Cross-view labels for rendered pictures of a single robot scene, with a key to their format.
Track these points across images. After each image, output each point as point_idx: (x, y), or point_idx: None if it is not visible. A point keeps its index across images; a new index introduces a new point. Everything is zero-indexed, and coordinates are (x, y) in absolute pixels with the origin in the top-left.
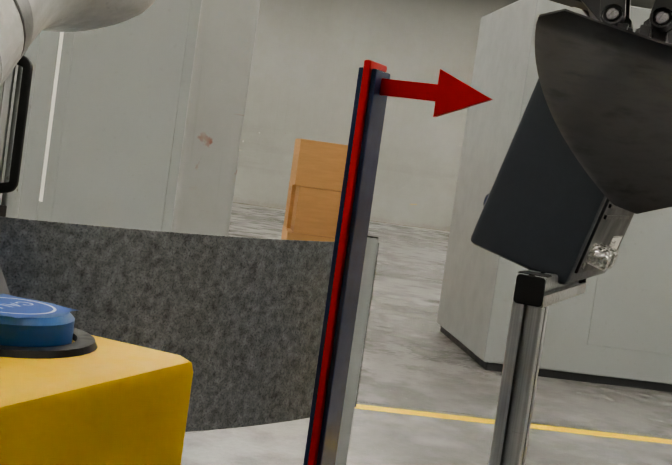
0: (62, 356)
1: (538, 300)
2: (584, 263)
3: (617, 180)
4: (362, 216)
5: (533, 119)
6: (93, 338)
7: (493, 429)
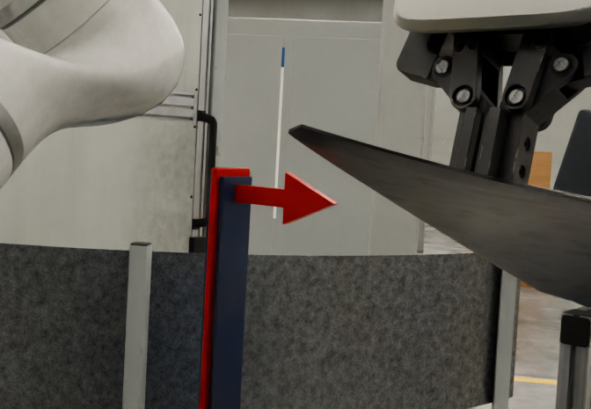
0: None
1: (584, 340)
2: None
3: (527, 270)
4: (228, 331)
5: (574, 157)
6: None
7: None
